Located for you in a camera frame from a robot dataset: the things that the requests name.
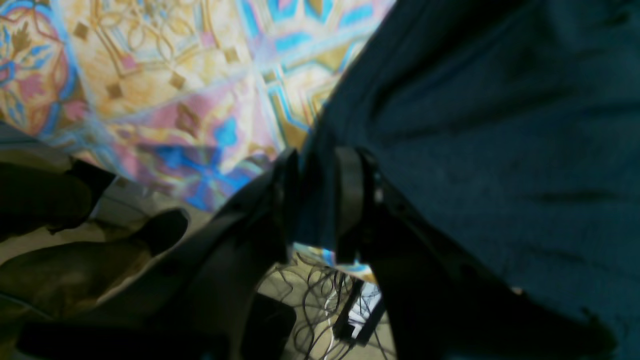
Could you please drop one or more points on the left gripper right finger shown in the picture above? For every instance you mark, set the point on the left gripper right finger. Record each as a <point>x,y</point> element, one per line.
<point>443,303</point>

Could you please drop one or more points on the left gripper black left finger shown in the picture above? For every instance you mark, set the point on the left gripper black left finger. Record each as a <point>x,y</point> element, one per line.
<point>194,303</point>

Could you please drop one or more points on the black long-sleeve t-shirt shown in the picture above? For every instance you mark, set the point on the black long-sleeve t-shirt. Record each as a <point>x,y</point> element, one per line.
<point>513,127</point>

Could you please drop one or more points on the patterned tablecloth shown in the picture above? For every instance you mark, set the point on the patterned tablecloth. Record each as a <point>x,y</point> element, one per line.
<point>192,98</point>

